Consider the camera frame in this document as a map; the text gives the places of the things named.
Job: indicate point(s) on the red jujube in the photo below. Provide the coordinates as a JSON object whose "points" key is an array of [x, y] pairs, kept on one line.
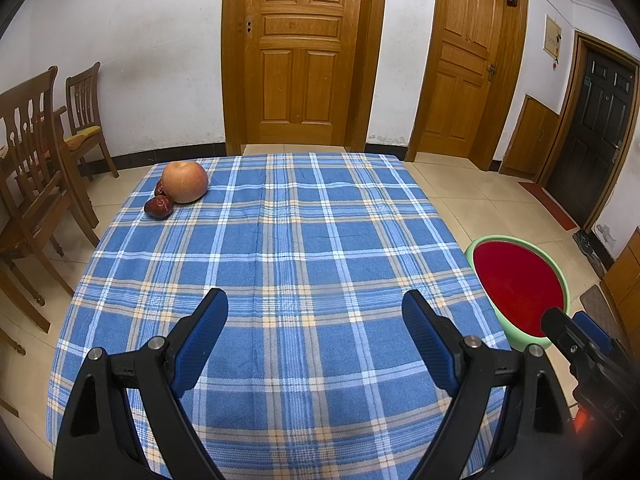
{"points": [[159, 188], [159, 206]]}

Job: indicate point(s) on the dark shoes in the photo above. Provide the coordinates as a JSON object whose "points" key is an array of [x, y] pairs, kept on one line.
{"points": [[582, 242]]}

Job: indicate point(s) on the red bin with green rim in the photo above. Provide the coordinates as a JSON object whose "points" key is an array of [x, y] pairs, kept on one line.
{"points": [[515, 285]]}

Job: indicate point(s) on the wooden chair with cushion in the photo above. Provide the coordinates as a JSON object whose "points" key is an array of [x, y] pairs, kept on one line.
{"points": [[82, 95]]}

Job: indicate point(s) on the wooden cabinet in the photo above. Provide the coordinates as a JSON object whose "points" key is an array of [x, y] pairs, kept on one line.
{"points": [[622, 275]]}

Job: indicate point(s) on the blue plaid tablecloth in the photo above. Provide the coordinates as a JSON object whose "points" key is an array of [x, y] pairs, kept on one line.
{"points": [[300, 260]]}

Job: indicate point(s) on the grey floor mat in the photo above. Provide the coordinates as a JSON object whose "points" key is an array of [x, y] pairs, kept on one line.
{"points": [[597, 305]]}

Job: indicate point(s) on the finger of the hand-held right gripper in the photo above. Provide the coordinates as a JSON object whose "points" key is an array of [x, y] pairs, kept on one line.
{"points": [[560, 330], [592, 331]]}

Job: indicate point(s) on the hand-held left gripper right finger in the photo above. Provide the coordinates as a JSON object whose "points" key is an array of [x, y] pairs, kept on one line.
{"points": [[430, 345]]}

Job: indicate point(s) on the small wooden cabinet door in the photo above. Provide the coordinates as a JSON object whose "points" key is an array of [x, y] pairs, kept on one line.
{"points": [[530, 135]]}

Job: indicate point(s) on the apple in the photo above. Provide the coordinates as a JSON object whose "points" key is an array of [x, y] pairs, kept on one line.
{"points": [[185, 182]]}

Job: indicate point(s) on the red doormat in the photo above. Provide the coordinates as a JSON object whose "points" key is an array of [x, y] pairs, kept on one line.
{"points": [[547, 202]]}

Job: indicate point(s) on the beige wall panel box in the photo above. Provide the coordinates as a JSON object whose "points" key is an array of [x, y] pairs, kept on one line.
{"points": [[552, 35]]}

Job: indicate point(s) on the dark metal door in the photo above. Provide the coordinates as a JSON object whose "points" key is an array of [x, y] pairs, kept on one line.
{"points": [[595, 125]]}

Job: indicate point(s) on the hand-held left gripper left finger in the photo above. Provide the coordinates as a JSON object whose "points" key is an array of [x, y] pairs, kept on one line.
{"points": [[200, 345]]}

